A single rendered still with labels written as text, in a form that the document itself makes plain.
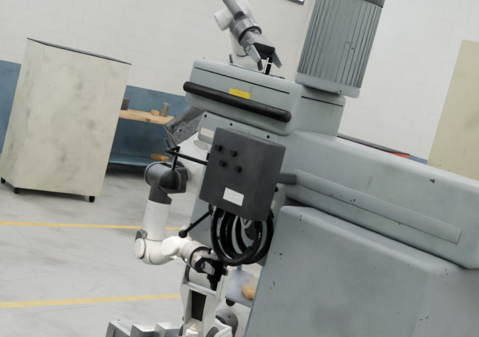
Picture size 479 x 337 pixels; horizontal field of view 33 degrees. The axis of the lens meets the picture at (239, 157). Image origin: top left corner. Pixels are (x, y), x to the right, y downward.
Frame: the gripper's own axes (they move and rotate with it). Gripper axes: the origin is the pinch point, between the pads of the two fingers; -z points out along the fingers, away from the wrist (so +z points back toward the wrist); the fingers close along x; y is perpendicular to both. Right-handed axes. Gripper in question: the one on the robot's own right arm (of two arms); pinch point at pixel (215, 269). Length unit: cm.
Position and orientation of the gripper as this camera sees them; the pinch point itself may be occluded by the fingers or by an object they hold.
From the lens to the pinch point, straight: 268.4
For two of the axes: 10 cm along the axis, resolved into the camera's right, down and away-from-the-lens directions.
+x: 8.3, 1.5, 5.4
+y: -2.5, 9.6, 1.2
